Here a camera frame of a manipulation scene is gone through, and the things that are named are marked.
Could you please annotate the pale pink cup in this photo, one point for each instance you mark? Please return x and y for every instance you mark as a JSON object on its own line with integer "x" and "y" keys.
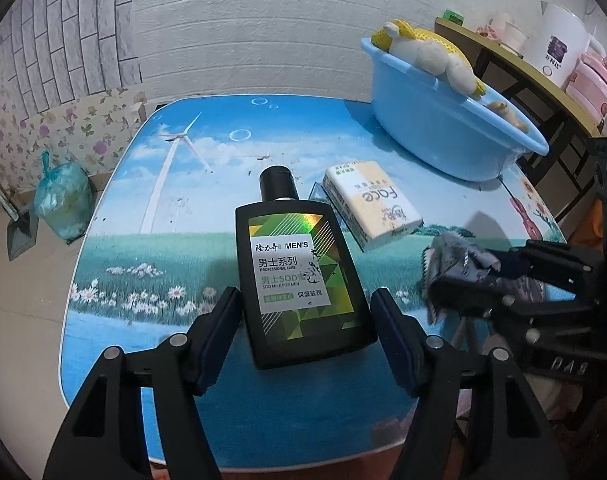
{"x": 513, "y": 37}

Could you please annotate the light blue plastic basin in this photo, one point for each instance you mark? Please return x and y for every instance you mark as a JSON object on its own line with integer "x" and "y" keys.
{"x": 423, "y": 120}

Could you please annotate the small green box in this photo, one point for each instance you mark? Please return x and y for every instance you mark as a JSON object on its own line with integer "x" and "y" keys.
{"x": 453, "y": 16}

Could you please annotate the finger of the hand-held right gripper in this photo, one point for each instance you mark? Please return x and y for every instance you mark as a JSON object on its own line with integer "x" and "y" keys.
{"x": 553, "y": 265}
{"x": 533, "y": 322}

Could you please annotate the white electric kettle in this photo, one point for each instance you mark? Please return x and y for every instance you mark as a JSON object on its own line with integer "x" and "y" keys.
{"x": 558, "y": 30}

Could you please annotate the pink insulated container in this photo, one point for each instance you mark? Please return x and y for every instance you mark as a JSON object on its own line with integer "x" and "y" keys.
{"x": 591, "y": 80}

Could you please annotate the black lotion bottle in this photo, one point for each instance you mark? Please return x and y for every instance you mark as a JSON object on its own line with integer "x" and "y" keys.
{"x": 283, "y": 240}

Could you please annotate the pale yellow tissue packet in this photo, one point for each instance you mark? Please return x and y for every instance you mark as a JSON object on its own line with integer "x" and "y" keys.
{"x": 368, "y": 200}

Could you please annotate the low table with printed top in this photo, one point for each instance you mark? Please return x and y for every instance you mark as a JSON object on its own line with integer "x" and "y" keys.
{"x": 193, "y": 210}

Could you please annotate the pink soft item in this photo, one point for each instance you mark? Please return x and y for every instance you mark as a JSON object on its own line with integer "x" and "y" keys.
{"x": 489, "y": 27}

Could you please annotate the blue-green trash bag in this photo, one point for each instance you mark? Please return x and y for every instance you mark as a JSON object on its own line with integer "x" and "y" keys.
{"x": 63, "y": 200}

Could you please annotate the grey dustpan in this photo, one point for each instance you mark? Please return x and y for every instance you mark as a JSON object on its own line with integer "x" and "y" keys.
{"x": 22, "y": 232}

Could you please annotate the yellow and white plush toy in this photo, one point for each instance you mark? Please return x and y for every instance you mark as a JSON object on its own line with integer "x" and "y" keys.
{"x": 433, "y": 55}

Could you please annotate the yellow-edged side table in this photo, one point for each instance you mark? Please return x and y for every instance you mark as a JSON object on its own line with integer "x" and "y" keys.
{"x": 533, "y": 72}

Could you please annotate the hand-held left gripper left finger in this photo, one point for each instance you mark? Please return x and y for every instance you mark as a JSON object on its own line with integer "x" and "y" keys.
{"x": 218, "y": 345}

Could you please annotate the grey wrapper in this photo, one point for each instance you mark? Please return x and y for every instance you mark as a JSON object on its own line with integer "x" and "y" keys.
{"x": 448, "y": 270}

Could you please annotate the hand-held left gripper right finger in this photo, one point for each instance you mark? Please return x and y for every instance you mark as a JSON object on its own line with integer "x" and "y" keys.
{"x": 396, "y": 345}

